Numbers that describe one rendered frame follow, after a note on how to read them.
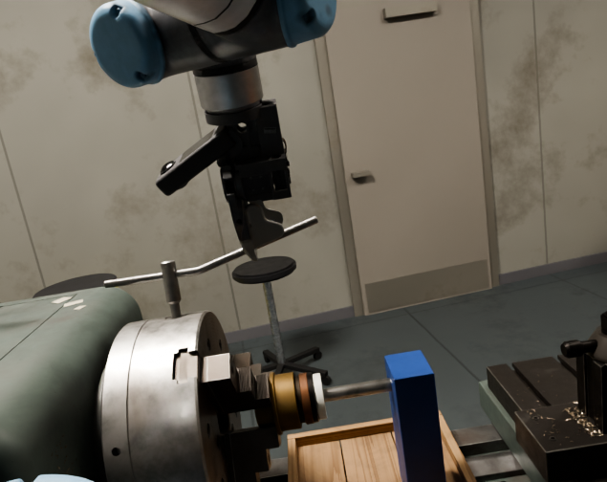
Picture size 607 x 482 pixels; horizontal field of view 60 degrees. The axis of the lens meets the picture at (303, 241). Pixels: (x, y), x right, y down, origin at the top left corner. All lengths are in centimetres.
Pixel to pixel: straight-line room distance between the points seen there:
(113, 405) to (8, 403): 13
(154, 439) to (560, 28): 403
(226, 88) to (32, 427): 43
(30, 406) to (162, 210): 301
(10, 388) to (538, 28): 401
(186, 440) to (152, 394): 7
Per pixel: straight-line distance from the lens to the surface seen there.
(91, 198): 370
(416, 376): 81
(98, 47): 53
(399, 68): 376
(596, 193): 461
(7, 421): 67
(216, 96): 62
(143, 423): 73
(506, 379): 107
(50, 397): 72
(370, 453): 104
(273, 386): 81
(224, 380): 73
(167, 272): 81
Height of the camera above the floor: 150
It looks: 14 degrees down
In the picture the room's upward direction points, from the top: 9 degrees counter-clockwise
